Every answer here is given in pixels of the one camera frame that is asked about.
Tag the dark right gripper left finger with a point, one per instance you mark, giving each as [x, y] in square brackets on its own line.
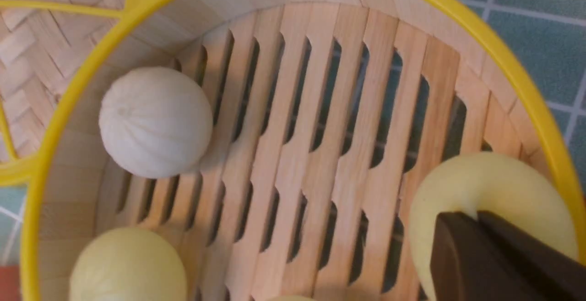
[467, 266]

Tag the white bun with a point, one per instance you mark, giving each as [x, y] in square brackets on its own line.
[155, 122]

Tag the yellow bun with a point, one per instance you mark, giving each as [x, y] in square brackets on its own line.
[128, 264]
[487, 181]

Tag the woven bamboo steamer lid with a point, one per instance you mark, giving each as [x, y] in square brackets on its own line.
[42, 44]

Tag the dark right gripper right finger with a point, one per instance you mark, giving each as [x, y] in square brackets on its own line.
[554, 275]

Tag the orange cube block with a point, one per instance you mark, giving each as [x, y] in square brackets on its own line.
[10, 283]

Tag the bamboo steamer tray yellow rim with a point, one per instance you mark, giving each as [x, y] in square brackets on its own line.
[328, 115]

